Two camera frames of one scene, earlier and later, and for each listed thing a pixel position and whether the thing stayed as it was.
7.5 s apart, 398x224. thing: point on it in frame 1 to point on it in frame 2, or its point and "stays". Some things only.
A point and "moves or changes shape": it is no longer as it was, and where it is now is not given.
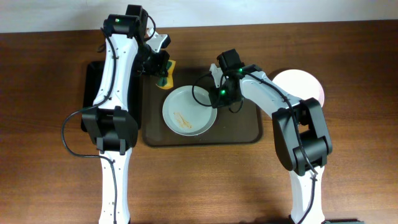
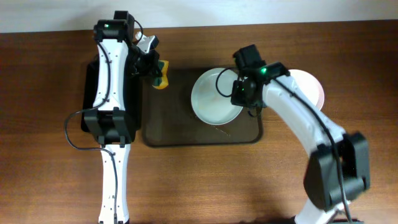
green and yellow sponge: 170,77 moves or changes shape
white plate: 299,84 stays
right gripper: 218,98 to 237,93
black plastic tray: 93,74 stays
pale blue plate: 185,115 moves or changes shape
